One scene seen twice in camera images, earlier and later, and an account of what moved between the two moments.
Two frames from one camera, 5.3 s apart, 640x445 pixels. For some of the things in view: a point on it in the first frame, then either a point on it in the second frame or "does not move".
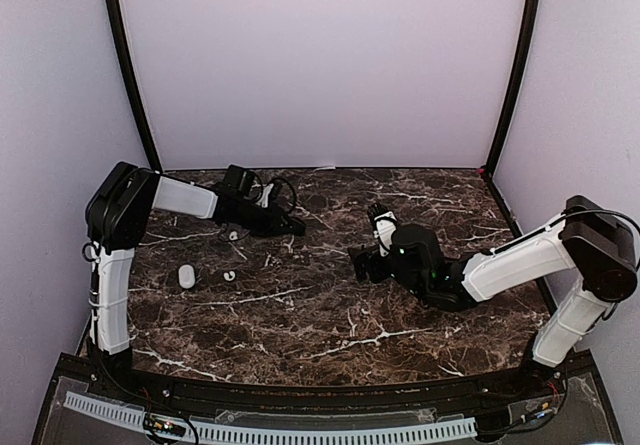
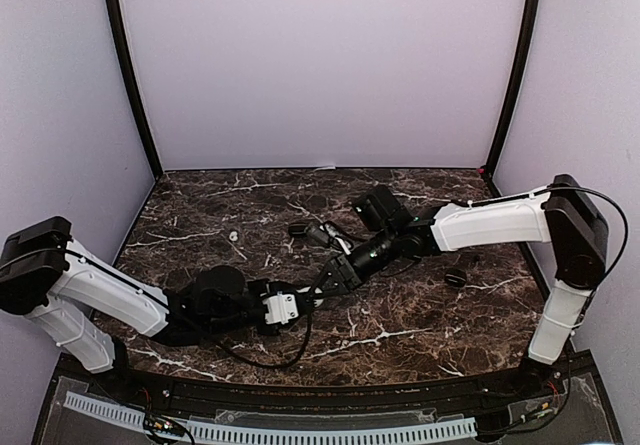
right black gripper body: x=377 y=274 to x=341 y=261
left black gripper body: x=263 y=225 to x=272 y=287
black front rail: x=259 y=395 does not move
